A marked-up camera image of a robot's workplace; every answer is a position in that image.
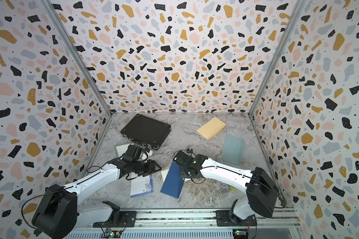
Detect glitter filled clear tube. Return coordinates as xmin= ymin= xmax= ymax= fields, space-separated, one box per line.
xmin=220 ymin=183 xmax=230 ymax=193

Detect yellow kraft envelope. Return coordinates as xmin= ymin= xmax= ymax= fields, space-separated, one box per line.
xmin=197 ymin=117 xmax=226 ymax=140

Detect cream envelope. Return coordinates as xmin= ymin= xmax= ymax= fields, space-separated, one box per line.
xmin=161 ymin=169 xmax=169 ymax=182

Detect white letter paper green border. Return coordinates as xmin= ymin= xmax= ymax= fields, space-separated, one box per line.
xmin=115 ymin=143 xmax=130 ymax=157

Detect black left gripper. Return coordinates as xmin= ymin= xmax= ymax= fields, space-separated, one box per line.
xmin=131 ymin=159 xmax=163 ymax=176

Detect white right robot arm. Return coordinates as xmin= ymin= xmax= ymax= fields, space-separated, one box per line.
xmin=173 ymin=150 xmax=282 ymax=226

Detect aluminium corner post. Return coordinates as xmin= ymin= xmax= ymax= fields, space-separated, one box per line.
xmin=38 ymin=0 xmax=113 ymax=117
xmin=248 ymin=0 xmax=307 ymax=117

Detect aluminium left corner post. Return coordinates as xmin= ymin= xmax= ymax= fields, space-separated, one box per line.
xmin=38 ymin=0 xmax=113 ymax=117

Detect white letter paper blue border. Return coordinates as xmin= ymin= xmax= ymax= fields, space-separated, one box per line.
xmin=130 ymin=175 xmax=154 ymax=198

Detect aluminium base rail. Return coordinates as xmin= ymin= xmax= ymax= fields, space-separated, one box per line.
xmin=67 ymin=209 xmax=305 ymax=239

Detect black hard case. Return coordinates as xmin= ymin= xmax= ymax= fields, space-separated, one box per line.
xmin=120 ymin=114 xmax=171 ymax=150

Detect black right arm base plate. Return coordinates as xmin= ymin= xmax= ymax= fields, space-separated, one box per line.
xmin=215 ymin=210 xmax=257 ymax=227

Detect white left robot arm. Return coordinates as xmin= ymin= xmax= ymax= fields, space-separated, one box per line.
xmin=31 ymin=143 xmax=162 ymax=239

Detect aluminium right corner post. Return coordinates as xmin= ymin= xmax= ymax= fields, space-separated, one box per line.
xmin=248 ymin=0 xmax=307 ymax=117

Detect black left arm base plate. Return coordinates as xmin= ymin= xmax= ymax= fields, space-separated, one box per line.
xmin=99 ymin=211 xmax=137 ymax=228

